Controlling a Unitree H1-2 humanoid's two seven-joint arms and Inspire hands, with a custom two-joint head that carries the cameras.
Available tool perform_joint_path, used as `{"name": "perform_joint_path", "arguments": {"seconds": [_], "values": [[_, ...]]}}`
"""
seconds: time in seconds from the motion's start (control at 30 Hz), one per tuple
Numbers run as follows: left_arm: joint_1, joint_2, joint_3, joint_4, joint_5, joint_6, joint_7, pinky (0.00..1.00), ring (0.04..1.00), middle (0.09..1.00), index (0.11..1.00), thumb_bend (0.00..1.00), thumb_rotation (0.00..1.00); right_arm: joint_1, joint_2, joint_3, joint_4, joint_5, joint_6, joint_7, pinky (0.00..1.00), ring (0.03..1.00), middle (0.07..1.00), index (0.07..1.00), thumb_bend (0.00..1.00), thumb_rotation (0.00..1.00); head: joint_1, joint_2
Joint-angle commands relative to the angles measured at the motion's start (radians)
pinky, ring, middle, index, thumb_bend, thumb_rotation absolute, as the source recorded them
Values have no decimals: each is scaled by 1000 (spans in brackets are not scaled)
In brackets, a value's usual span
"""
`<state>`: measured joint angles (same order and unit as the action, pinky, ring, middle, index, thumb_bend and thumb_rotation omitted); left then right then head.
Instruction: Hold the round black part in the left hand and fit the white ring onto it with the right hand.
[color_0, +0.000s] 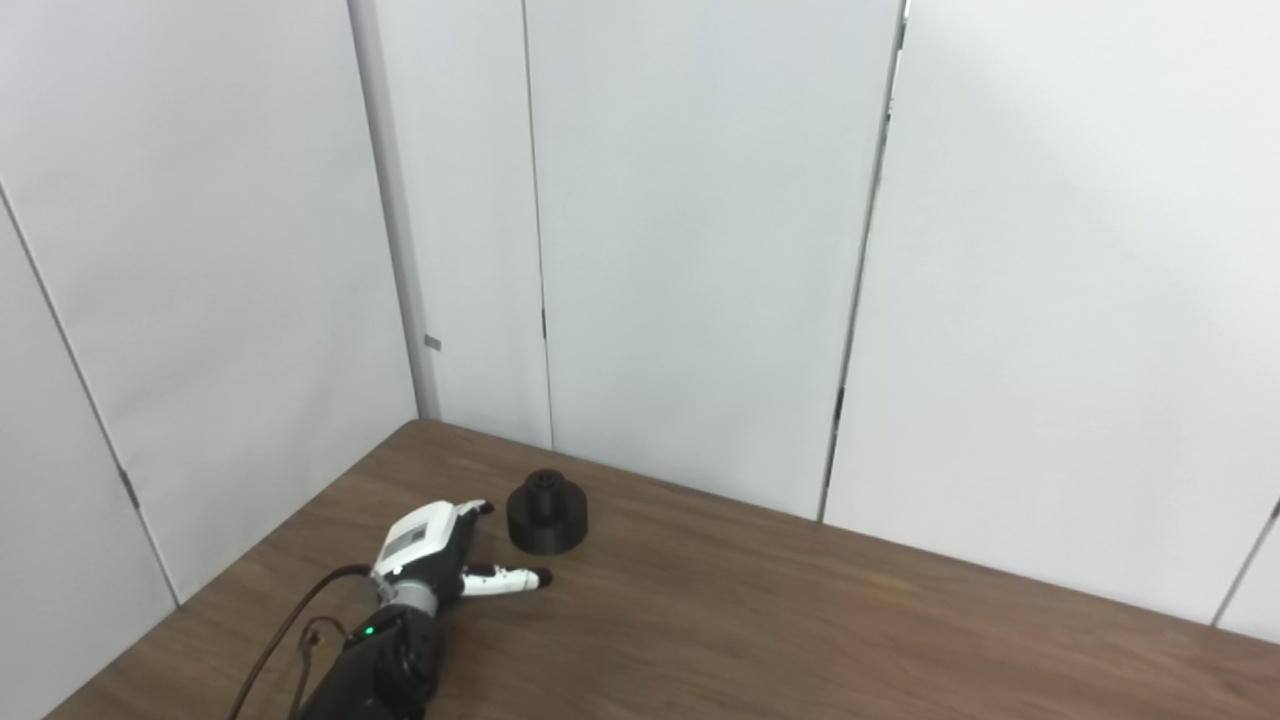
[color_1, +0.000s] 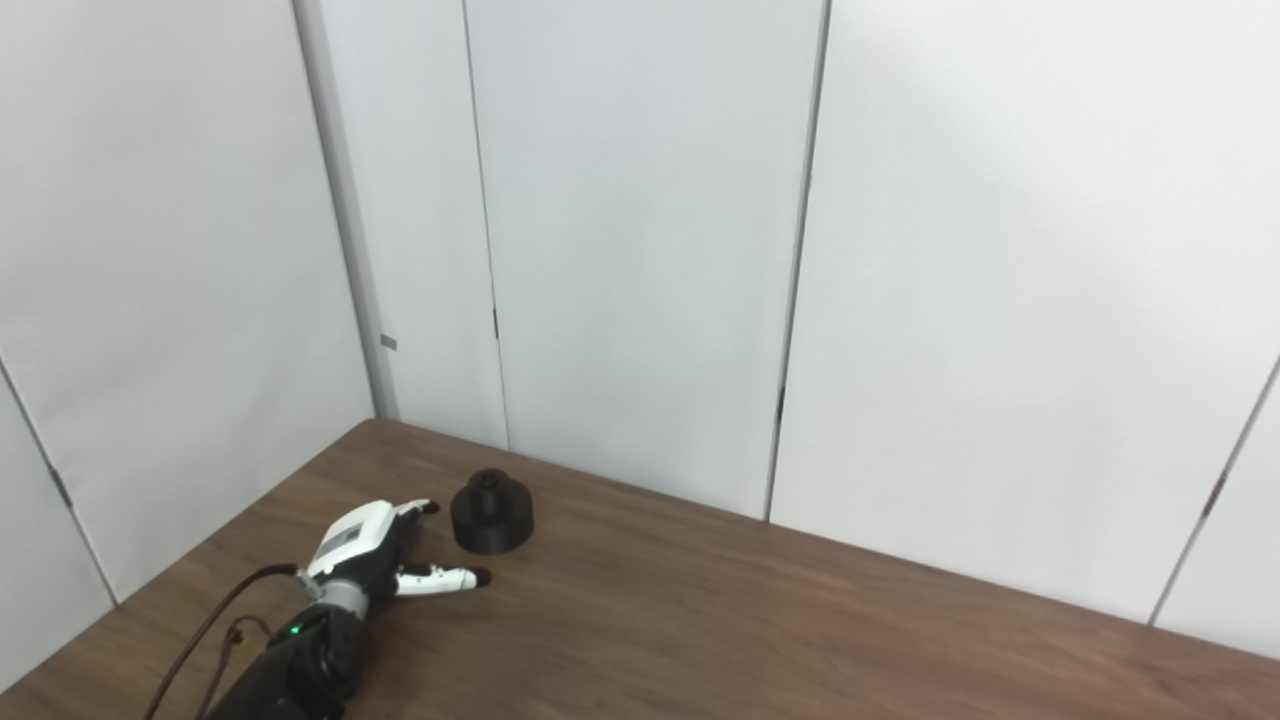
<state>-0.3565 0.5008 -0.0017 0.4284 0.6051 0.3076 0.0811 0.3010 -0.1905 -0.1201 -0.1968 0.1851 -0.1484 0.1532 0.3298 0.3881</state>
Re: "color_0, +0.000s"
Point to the black and white left hand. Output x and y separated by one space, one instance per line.
420 540

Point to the round black stepped part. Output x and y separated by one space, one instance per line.
546 522

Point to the grey partition post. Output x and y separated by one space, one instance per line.
395 200

